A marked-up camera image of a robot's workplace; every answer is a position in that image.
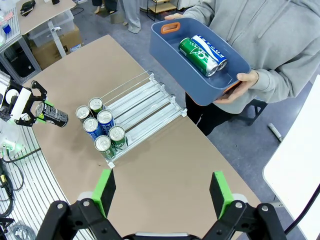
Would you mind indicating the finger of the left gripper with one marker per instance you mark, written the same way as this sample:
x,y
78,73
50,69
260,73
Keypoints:
x,y
30,121
42,93

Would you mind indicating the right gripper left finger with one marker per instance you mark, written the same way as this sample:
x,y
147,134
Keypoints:
x,y
102,192

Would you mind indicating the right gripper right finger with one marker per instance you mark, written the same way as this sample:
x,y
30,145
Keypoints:
x,y
220,192

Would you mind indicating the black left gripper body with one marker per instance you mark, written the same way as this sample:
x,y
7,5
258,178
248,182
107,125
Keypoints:
x,y
5,93

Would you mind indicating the green Sprite can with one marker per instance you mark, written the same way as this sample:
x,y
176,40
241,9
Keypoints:
x,y
103,144
197,56
117,133

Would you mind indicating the blue Pocari Sweat can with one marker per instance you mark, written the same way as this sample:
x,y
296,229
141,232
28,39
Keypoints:
x,y
212,48
105,117
91,126

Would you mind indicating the grey-sleeved left forearm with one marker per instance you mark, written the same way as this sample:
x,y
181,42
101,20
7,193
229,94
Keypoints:
x,y
287,75

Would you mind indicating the grey-sleeved right forearm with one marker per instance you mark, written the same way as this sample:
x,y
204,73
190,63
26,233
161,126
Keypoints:
x,y
200,11

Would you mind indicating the person's left hand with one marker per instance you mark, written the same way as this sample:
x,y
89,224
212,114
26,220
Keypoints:
x,y
246,80

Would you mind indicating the person's right hand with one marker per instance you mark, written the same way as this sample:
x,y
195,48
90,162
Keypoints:
x,y
173,16

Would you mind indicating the grey metal cart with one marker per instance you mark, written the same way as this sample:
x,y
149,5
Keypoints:
x,y
15,57

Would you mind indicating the large cardboard box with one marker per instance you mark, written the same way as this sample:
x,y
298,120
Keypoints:
x,y
50,52

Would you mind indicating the clear plastic storage box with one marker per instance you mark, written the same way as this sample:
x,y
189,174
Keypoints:
x,y
52,27

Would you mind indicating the brown table white leg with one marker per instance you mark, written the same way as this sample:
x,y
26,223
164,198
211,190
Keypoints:
x,y
42,11

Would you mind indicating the white side table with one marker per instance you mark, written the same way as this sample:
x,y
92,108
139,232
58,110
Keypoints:
x,y
295,155

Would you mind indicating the black stool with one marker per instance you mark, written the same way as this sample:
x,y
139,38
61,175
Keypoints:
x,y
252,110

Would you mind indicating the black pouch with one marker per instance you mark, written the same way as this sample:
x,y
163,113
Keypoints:
x,y
27,6

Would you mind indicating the bystander in grey trousers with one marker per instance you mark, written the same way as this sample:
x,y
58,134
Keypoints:
x,y
133,15

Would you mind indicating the person in grey hoodie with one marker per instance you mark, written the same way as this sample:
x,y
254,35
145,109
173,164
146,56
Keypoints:
x,y
275,37

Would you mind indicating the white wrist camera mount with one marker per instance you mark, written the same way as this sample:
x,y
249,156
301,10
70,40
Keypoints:
x,y
21,102

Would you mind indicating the slotted aluminium base plate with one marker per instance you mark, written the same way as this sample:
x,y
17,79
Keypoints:
x,y
45,180

